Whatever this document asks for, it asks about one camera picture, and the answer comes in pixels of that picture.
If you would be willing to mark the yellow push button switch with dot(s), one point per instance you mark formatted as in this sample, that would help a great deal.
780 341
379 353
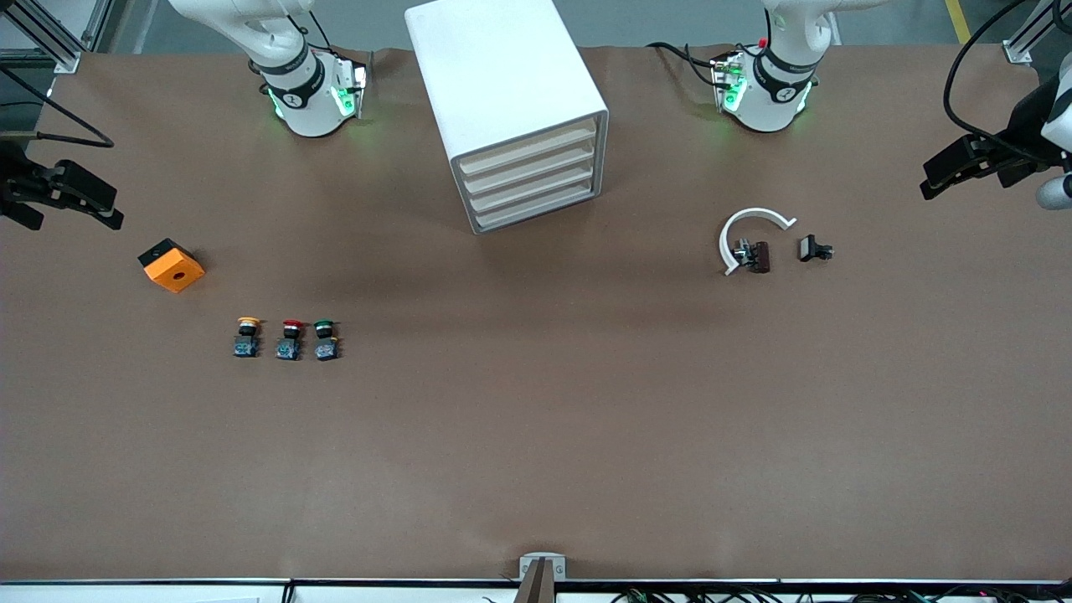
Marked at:
246 339

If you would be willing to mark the brown electrical component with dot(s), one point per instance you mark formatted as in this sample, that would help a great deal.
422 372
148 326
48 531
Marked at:
760 256

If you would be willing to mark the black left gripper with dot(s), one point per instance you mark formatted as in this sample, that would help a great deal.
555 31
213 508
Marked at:
1027 127

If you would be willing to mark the green push button switch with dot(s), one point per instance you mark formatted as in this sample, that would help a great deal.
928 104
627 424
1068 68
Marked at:
326 342

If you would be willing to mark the red push button switch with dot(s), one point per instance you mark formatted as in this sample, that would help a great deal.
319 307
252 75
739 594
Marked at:
289 341

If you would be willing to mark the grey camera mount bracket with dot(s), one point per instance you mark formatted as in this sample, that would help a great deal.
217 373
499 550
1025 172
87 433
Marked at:
543 568

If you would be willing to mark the white curved plastic part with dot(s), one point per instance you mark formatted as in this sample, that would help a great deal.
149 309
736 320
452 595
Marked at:
754 212

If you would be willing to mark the brown table mat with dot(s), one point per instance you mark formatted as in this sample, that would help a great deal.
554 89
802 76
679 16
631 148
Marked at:
536 419

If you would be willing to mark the orange button enclosure box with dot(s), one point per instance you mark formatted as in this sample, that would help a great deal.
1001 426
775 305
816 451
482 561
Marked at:
176 272

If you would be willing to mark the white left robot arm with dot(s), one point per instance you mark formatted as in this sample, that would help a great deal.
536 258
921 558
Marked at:
770 92

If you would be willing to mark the small black electrical component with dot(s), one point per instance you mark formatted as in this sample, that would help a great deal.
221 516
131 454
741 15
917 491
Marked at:
809 248

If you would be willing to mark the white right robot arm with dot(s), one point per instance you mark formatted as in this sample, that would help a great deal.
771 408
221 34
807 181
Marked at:
293 92

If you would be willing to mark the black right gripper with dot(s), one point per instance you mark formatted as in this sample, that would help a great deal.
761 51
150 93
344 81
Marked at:
12 186

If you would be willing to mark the aluminium frame profile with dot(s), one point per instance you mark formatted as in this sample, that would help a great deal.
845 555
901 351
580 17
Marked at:
59 50
1023 46

